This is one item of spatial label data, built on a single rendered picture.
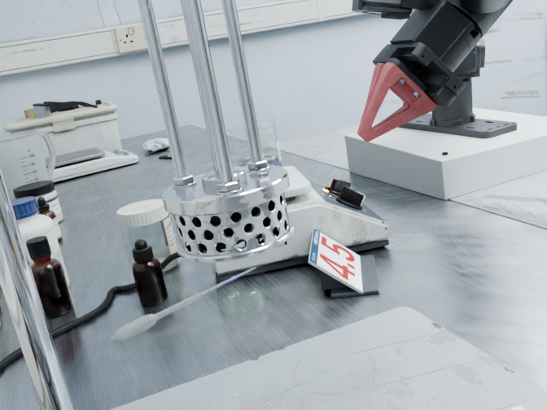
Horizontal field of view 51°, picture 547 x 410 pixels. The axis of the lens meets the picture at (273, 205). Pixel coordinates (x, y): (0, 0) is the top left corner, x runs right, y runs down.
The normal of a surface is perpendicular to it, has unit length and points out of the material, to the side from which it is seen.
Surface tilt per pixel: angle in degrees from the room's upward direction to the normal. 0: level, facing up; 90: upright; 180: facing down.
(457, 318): 0
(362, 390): 0
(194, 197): 0
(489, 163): 90
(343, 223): 90
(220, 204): 90
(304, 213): 90
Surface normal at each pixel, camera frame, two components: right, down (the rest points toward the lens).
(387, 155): -0.92, 0.25
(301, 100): 0.36, 0.19
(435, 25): 0.14, 0.25
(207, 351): -0.17, -0.95
